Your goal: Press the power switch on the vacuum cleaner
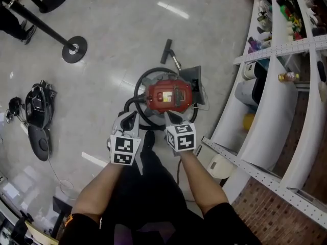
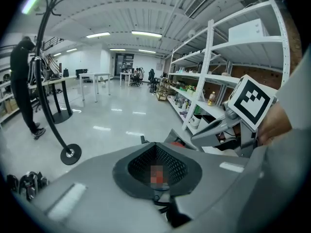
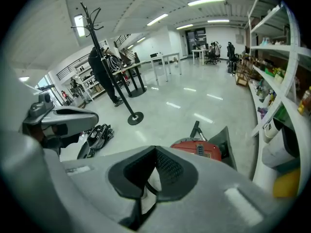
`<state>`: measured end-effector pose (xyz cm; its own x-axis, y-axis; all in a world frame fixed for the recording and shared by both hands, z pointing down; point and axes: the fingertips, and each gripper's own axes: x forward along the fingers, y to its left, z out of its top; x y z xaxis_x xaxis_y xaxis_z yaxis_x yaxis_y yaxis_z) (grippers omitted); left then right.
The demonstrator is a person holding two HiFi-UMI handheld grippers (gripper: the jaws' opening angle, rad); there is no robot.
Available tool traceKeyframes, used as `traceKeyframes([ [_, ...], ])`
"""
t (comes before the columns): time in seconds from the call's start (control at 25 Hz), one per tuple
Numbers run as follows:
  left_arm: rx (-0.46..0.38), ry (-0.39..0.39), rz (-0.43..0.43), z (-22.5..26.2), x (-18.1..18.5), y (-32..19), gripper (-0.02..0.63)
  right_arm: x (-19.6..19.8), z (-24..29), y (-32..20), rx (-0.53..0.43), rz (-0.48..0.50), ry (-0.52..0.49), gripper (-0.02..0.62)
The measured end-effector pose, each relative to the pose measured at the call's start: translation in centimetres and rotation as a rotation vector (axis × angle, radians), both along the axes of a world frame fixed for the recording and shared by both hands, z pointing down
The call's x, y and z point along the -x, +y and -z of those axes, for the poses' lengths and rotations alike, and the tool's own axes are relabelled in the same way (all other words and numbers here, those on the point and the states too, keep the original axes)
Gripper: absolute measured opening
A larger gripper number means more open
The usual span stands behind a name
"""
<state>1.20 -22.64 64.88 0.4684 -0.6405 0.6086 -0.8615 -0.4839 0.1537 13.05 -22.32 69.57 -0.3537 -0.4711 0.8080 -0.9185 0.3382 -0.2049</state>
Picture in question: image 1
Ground person's black shirt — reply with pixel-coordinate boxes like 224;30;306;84
58;202;262;245

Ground person's left forearm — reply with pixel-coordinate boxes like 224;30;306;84
71;159;125;224

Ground black bin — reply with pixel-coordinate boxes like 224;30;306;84
251;61;268;104

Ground amber drink bottle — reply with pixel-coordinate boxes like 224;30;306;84
277;71;300;83

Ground tangled white cables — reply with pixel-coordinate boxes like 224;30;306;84
193;84;211;112

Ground cream lidded bin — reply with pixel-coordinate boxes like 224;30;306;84
206;154;235;180

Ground white canister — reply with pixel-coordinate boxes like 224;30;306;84
242;61;258;81

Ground white metal shelving unit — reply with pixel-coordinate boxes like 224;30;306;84
201;0;327;230

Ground black oval pouch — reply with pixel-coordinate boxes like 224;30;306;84
316;60;327;83

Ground black floor stand base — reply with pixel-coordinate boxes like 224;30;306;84
51;197;74;238

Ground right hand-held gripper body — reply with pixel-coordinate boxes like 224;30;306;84
165;121;197;153

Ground person's right forearm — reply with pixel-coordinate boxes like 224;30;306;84
178;149;230;218

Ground black vacuum floor nozzle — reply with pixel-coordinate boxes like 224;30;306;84
160;38;183;71

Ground person's black shoe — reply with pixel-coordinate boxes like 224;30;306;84
143;130;156;152

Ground open black hard-shell backpack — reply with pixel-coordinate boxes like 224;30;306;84
25;80;57;162

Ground black coat stand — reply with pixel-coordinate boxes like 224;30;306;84
0;0;88;64

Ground white floor cable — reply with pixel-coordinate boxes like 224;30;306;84
47;159;77;201

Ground grey round bin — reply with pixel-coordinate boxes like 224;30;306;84
234;80;259;107

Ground green toy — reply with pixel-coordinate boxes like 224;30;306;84
279;5;293;19

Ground black headset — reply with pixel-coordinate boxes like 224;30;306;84
8;97;24;117

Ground beige rounded object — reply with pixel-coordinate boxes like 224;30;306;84
318;82;327;102

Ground person's black trousers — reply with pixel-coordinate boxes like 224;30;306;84
101;146;205;245

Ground red vacuum cleaner with hose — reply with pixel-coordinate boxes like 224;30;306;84
124;67;199;132

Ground dark grey box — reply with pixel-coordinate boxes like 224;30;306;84
178;65;206;106

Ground yellow container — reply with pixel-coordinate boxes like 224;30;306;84
242;113;256;132

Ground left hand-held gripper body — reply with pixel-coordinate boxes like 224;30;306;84
106;129;142;166

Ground purple item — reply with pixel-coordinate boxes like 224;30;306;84
247;36;263;54

